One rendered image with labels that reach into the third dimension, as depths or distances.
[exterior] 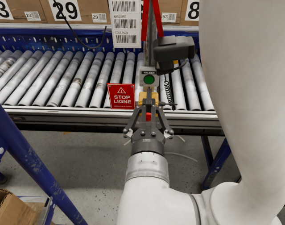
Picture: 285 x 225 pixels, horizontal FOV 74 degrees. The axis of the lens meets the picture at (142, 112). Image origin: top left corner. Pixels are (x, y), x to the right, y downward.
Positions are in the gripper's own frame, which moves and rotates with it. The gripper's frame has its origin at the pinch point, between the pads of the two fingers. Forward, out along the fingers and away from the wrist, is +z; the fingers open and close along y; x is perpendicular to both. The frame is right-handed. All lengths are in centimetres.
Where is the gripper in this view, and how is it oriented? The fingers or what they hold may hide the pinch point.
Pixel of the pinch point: (148, 99)
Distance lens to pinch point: 56.6
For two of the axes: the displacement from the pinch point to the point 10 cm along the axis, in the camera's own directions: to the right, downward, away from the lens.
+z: 0.4, -7.1, 7.0
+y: -10.0, -0.3, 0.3
